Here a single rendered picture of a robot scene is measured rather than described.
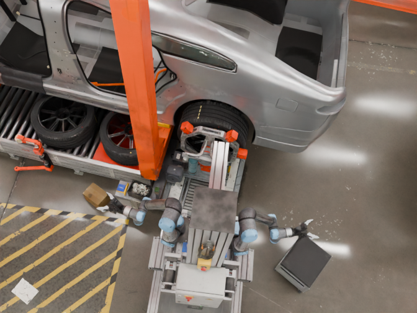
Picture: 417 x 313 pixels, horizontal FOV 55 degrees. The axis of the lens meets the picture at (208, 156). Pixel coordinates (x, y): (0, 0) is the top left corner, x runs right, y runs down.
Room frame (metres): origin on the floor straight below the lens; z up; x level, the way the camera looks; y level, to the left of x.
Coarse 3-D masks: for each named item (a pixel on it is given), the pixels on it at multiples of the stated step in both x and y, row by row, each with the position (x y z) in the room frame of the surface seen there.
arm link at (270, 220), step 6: (246, 210) 1.06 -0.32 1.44; (252, 210) 1.08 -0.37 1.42; (240, 216) 1.01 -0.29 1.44; (246, 216) 1.01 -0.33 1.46; (252, 216) 1.02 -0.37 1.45; (258, 216) 1.07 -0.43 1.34; (264, 216) 1.10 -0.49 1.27; (270, 216) 1.14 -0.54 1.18; (264, 222) 1.07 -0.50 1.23; (270, 222) 1.09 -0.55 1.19; (276, 222) 1.12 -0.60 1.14
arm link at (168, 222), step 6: (168, 210) 0.97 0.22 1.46; (174, 210) 0.98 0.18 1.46; (162, 216) 0.93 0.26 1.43; (168, 216) 0.92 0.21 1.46; (174, 216) 0.93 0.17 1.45; (162, 222) 0.88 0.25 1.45; (168, 222) 0.88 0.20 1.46; (174, 222) 0.90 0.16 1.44; (162, 228) 0.86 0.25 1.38; (168, 228) 0.85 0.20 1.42; (174, 228) 0.87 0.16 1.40; (168, 234) 0.88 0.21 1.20; (174, 234) 0.91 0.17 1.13; (162, 240) 0.88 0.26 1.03; (168, 240) 0.87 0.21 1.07; (174, 240) 0.88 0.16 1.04; (168, 246) 0.86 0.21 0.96
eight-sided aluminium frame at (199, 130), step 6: (198, 126) 1.92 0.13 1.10; (192, 132) 1.87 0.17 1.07; (198, 132) 1.86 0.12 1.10; (204, 132) 1.85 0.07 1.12; (210, 132) 1.86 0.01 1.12; (216, 132) 1.89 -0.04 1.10; (222, 132) 1.88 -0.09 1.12; (222, 138) 1.83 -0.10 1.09; (186, 144) 1.92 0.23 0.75; (234, 144) 1.87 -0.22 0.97; (186, 150) 1.87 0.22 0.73; (192, 150) 1.90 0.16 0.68; (234, 150) 1.82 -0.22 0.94; (234, 156) 1.82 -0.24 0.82; (228, 162) 1.83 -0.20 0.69
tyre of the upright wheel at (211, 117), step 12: (192, 108) 2.11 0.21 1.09; (204, 108) 2.08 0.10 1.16; (216, 108) 2.09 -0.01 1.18; (228, 108) 2.12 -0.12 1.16; (192, 120) 1.96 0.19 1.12; (204, 120) 1.95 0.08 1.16; (216, 120) 1.96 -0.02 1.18; (228, 120) 1.99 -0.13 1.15; (240, 120) 2.06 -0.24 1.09; (180, 132) 1.96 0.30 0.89; (240, 132) 1.95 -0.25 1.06; (240, 144) 1.90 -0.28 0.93
